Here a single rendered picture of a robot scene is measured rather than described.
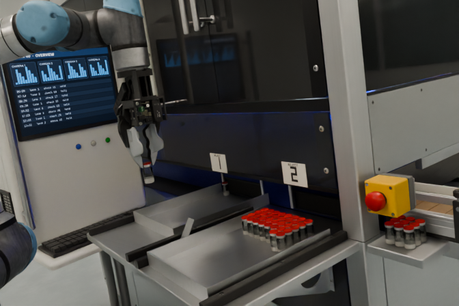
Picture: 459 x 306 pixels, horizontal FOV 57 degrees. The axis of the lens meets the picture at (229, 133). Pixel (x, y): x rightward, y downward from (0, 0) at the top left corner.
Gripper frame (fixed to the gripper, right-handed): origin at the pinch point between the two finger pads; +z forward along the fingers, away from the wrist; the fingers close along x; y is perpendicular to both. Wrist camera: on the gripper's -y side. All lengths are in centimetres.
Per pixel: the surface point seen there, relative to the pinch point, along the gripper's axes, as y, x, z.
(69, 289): -208, 20, 113
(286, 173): 7.5, 35.0, 11.3
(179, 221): -22.7, 17.6, 24.9
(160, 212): -36.3, 18.3, 24.6
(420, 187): 33, 55, 17
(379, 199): 37, 32, 13
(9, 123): -63, -16, -11
